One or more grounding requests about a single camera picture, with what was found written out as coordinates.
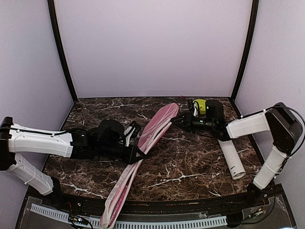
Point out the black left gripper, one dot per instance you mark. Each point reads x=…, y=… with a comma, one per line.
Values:
x=130, y=159

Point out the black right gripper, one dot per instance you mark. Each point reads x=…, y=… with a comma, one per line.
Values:
x=187, y=124

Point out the pink racket bag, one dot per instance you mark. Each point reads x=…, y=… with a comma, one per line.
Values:
x=151, y=134

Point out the white shuttlecock tube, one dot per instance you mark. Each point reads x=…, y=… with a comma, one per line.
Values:
x=232, y=158

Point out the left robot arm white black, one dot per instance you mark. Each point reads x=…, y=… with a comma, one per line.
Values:
x=110, y=139

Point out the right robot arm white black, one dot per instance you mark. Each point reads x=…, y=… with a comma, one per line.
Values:
x=285, y=125

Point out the green plastic bowl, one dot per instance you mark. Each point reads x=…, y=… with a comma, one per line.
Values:
x=199, y=107

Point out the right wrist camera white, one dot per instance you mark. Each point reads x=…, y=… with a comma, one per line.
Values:
x=190, y=105

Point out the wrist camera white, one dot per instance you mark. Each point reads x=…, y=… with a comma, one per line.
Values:
x=190, y=105
x=131, y=132

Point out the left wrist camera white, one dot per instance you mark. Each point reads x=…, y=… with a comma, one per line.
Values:
x=131, y=132

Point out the grey cable duct front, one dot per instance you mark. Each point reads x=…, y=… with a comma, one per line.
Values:
x=94, y=222

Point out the black frame post right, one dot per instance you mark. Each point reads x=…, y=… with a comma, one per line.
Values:
x=246, y=51

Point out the black frame post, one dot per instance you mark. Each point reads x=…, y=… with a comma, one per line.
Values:
x=60, y=49
x=246, y=51

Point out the black frame post left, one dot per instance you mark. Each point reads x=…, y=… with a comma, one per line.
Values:
x=60, y=49

